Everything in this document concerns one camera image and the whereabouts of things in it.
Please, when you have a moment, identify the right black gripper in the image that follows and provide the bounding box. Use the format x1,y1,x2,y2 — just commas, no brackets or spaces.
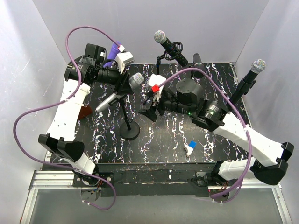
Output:
137,87,194,122

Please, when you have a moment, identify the black round-base mic stand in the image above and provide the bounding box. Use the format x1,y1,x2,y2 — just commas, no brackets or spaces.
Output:
119,98,140,140

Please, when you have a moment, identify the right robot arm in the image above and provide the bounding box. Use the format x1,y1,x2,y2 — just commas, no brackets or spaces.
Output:
139,74,294,186

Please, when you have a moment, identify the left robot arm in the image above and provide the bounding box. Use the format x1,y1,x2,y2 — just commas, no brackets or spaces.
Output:
38,43,143,187

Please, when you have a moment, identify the purple microphone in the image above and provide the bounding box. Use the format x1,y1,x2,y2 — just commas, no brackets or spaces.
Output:
107,42,121,60

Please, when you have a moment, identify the black glitter microphone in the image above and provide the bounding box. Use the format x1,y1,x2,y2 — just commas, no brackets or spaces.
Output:
154,30,188,67

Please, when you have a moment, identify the black shotgun microphone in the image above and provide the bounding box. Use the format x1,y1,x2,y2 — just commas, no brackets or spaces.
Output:
192,53,205,79

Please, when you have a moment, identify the right round-base mic stand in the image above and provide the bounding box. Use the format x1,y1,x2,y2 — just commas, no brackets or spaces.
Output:
229,78,256,106

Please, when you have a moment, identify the black microphone silver grille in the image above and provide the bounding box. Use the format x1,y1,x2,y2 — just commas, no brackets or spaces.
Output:
243,59,266,84

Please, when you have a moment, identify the brown wooden metronome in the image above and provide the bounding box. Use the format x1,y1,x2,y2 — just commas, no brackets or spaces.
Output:
78,105,93,120

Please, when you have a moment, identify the blue white small card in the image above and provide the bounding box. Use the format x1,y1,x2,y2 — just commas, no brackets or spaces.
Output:
184,140,197,158

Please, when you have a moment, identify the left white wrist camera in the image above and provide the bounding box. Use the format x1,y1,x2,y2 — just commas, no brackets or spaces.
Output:
115,52,134,74

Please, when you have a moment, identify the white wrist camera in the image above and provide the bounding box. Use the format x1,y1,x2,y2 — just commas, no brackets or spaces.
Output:
115,52,134,74
146,74,166,102

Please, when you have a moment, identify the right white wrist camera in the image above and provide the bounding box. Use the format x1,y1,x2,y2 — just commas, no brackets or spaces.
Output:
146,74,166,102

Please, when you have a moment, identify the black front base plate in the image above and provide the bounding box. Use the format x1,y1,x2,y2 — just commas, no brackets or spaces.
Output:
72,161,234,198

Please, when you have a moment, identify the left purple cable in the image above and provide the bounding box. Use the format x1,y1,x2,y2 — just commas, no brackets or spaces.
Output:
13,25,124,168

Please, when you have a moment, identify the aluminium frame rail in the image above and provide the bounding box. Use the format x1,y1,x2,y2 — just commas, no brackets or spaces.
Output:
19,171,92,224

